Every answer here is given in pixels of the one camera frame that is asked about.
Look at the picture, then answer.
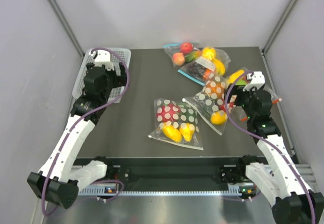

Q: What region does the red fake apple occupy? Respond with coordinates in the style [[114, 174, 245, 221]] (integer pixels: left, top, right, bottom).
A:
[[180, 42, 193, 55]]

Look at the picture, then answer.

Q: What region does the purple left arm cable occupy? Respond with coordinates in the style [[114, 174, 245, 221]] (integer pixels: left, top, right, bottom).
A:
[[41, 47, 130, 216]]

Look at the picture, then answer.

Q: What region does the yellow fake mango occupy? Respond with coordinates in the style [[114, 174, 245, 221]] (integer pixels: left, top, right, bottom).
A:
[[162, 123, 182, 143], [179, 123, 195, 142]]

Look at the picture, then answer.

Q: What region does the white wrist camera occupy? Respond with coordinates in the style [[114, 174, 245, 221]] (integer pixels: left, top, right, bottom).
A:
[[90, 50, 115, 71], [243, 71, 265, 92]]

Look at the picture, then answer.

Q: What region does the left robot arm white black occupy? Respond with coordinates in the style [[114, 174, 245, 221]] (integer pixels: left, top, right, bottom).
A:
[[27, 63, 130, 216]]

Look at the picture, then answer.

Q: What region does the clear bag with apple peach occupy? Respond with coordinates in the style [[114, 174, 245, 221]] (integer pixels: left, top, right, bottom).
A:
[[163, 42, 202, 69]]

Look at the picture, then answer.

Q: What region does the grey slotted cable duct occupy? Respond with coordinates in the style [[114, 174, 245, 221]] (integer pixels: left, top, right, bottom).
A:
[[78, 183, 258, 197]]

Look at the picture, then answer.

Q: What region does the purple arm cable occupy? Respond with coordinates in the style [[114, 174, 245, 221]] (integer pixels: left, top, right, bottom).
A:
[[224, 71, 316, 224], [41, 47, 130, 216]]

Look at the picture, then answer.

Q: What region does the yellow fake lemon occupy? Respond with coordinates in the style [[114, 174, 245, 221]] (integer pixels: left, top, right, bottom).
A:
[[210, 110, 228, 125]]

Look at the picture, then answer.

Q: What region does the polka dot zip bag front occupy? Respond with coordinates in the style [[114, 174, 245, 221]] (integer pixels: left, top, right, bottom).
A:
[[148, 98, 204, 151]]

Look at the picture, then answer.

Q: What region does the polka dot zip bag right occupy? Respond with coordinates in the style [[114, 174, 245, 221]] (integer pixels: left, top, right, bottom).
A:
[[182, 72, 234, 135]]

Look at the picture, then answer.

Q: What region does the orange zip bag with fruit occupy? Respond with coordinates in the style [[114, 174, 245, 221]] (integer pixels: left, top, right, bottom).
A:
[[227, 68, 282, 121]]

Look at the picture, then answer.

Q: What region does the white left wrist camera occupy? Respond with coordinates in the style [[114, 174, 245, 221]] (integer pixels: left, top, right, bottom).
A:
[[90, 50, 115, 71]]

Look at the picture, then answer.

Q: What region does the polka dot zip bag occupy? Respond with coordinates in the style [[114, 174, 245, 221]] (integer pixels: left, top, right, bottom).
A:
[[148, 98, 204, 151], [182, 72, 234, 135]]

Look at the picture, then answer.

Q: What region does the clear bag with lemon banana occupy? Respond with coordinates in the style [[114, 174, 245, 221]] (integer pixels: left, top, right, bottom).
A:
[[201, 47, 231, 76]]

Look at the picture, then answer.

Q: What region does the fake peach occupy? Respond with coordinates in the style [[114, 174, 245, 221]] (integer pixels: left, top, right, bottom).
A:
[[172, 52, 185, 66]]

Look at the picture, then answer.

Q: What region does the white perforated plastic basket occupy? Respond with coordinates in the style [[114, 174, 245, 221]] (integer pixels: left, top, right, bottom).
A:
[[72, 48, 131, 103]]

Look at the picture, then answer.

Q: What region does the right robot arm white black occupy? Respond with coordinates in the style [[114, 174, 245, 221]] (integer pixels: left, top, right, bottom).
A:
[[225, 83, 323, 223]]

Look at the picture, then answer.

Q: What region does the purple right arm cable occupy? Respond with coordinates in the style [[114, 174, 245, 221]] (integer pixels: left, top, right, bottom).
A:
[[224, 71, 316, 224]]

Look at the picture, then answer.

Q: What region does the red fake strawberry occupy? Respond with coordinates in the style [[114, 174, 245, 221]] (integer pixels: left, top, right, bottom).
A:
[[156, 104, 180, 122]]

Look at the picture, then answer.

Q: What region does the blue zip bag with grapes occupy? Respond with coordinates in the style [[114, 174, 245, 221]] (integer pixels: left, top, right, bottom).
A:
[[178, 57, 216, 86]]

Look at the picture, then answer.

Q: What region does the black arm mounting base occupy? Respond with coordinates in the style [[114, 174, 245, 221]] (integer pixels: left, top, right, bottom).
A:
[[69, 155, 267, 185]]

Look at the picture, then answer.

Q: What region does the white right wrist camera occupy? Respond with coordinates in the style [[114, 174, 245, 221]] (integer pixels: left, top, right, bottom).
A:
[[243, 71, 265, 92]]

